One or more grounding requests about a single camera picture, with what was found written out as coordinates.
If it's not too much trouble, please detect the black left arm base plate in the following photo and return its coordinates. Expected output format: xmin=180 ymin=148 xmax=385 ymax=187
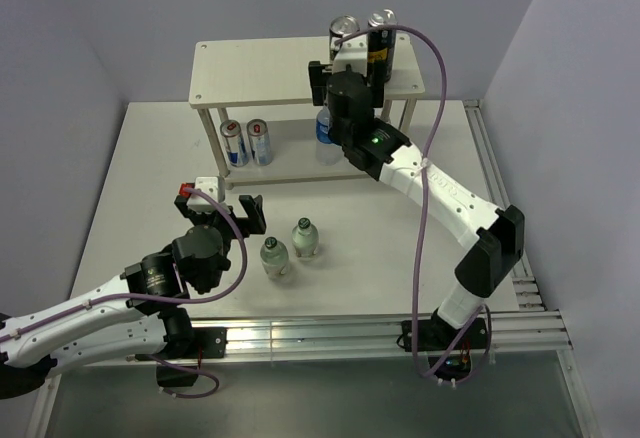
xmin=134 ymin=327 xmax=227 ymax=399

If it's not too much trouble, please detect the dark can yellow band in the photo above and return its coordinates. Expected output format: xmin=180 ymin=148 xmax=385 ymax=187
xmin=367 ymin=9 xmax=398 ymax=82

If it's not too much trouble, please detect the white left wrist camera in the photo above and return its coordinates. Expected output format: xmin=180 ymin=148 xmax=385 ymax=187
xmin=178 ymin=176 xmax=226 ymax=213

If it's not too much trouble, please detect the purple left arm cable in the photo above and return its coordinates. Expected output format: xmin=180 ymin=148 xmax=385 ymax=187
xmin=0 ymin=187 xmax=249 ymax=399

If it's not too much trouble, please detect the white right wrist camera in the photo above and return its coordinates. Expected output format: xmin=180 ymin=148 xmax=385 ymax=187
xmin=330 ymin=37 xmax=368 ymax=77

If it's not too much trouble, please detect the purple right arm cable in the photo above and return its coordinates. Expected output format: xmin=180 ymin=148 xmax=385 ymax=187
xmin=335 ymin=26 xmax=494 ymax=384

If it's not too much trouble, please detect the blue silver energy can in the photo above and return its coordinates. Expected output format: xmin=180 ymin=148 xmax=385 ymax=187
xmin=246 ymin=119 xmax=273 ymax=166
xmin=220 ymin=120 xmax=249 ymax=167

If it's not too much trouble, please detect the white two-tier wooden shelf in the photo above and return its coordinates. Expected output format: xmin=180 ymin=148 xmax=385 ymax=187
xmin=188 ymin=33 xmax=426 ymax=190

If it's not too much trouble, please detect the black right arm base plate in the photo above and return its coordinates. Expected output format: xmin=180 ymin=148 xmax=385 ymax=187
xmin=396 ymin=318 xmax=488 ymax=352

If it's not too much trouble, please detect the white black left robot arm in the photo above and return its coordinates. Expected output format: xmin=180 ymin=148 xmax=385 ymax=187
xmin=1 ymin=183 xmax=266 ymax=399

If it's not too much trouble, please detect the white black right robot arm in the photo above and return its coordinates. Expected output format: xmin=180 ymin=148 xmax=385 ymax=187
xmin=308 ymin=61 xmax=525 ymax=348

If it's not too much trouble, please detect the aluminium mounting rail frame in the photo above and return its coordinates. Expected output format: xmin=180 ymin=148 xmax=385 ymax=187
xmin=27 ymin=101 xmax=602 ymax=437

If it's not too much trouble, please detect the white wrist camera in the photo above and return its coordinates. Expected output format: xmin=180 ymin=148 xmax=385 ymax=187
xmin=330 ymin=37 xmax=368 ymax=77
xmin=178 ymin=176 xmax=226 ymax=213

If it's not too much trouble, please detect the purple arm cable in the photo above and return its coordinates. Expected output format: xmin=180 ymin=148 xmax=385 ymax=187
xmin=0 ymin=187 xmax=249 ymax=399
xmin=335 ymin=26 xmax=494 ymax=384

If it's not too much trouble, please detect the clear glass bottle green cap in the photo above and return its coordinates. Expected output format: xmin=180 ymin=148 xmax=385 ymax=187
xmin=292 ymin=217 xmax=319 ymax=258

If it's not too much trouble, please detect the dark can silver top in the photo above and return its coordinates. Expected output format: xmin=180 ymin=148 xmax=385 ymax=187
xmin=329 ymin=15 xmax=360 ymax=62

